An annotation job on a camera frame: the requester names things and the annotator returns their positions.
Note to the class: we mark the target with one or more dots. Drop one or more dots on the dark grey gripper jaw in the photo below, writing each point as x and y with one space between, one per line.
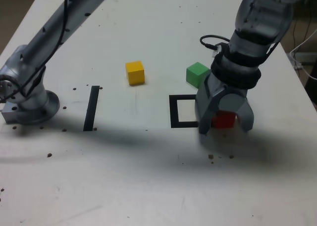
205 109

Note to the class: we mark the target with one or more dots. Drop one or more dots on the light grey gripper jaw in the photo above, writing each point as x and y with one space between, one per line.
235 100

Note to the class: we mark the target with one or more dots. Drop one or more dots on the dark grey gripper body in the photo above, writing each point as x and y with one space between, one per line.
218 87

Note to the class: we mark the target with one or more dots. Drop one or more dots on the red cube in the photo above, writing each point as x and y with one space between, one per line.
224 120

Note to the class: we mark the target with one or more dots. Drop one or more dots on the green cube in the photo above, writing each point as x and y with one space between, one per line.
195 73

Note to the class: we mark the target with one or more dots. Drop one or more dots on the yellow cube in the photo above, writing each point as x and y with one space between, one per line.
135 73

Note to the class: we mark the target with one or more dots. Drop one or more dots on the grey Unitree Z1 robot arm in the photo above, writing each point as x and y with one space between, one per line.
260 20

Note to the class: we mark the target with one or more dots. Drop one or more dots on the black tape square outline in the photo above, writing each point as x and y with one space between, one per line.
173 112

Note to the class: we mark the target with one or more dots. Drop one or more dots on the black tape strip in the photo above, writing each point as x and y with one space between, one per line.
91 109

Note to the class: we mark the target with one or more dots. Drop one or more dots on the small silver wrist camera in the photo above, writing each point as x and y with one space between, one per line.
216 50

